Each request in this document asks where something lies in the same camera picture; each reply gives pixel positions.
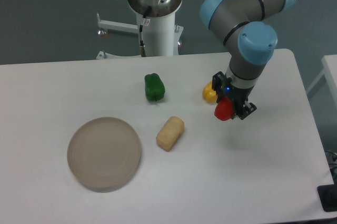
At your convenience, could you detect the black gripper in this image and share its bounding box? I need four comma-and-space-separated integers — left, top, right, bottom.
212, 71, 257, 120

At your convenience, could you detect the red toy pepper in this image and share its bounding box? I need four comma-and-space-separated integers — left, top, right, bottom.
214, 96, 234, 121

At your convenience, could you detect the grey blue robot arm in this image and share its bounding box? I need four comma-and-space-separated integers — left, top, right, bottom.
127, 0, 296, 121

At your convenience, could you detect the yellow toy pepper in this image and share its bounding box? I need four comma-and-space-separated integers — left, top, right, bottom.
202, 81, 217, 103

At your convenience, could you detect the green toy pepper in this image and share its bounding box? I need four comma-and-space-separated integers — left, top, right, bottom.
144, 73, 165, 102

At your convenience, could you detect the beige toy bread loaf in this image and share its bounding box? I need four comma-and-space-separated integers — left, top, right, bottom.
156, 116, 185, 151

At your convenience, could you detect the white side table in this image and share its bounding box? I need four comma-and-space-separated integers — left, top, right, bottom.
306, 54, 336, 104

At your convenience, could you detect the black device at edge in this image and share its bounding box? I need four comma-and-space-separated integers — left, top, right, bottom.
317, 184, 337, 212

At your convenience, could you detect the brown round plate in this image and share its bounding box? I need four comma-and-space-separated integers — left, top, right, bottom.
67, 117, 142, 192

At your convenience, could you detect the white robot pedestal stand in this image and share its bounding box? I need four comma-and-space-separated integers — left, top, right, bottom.
96, 0, 184, 57

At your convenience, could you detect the black base cable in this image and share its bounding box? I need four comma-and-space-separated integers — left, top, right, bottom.
138, 5, 152, 57

